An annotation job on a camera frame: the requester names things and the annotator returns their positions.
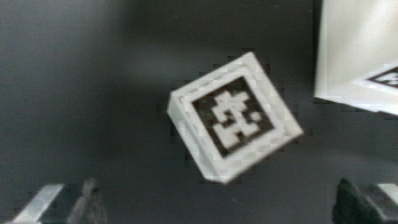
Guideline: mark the small white tag cube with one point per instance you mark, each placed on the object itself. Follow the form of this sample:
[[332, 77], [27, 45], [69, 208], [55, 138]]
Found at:
[[231, 119]]

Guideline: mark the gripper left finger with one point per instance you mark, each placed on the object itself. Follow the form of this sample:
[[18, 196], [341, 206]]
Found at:
[[64, 205]]

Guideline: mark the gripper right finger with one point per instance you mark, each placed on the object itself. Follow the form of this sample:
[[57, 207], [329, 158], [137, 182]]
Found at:
[[366, 203]]

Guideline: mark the white chair leg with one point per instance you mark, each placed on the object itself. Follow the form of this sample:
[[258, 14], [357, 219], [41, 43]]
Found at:
[[357, 54]]

